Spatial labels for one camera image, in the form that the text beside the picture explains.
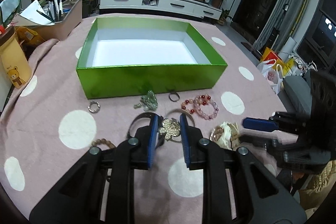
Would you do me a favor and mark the pink desk organizer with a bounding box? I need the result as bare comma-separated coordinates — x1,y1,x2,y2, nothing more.
31,0,83,42

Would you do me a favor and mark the pearl flower brooch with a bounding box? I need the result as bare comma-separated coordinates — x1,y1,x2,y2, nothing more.
158,118,181,141

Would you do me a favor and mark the silver rhinestone ring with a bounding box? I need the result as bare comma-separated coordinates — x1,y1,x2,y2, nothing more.
88,101,101,113

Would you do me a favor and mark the white paper sheet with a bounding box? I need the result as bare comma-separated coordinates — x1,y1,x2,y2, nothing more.
19,0,54,26

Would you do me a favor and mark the white TV cabinet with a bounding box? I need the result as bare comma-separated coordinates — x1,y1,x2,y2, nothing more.
98,0,222,20

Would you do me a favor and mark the brown wooden bead bracelet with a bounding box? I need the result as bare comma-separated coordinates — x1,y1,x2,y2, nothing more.
91,137,117,150

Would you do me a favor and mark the cream shell ornament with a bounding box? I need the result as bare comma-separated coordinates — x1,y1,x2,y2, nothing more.
210,122,240,151

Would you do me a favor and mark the black wristwatch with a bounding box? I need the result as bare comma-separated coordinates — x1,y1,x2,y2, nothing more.
126,112,165,149

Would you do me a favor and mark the green cardboard box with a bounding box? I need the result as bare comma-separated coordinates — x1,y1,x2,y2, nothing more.
76,16,227,99

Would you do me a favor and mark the green jade pendant keychain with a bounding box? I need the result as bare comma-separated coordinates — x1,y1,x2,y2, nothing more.
133,90,158,111

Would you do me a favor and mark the silver bangle bracelet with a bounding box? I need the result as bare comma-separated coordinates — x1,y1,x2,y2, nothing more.
164,109,196,128

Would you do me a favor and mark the yellow bear cup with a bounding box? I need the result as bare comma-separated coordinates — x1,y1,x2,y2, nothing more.
1,26,32,89

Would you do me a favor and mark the yellow shopping bag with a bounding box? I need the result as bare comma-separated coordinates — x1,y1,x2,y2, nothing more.
260,47,294,76

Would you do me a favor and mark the pink polka dot tablecloth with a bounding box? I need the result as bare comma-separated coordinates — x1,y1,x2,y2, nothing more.
1,18,285,223

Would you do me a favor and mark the red pink bead bracelet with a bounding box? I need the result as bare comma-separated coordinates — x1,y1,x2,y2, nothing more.
180,94,220,121

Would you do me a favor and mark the grey curtain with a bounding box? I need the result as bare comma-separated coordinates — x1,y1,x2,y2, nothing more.
253,0,319,53

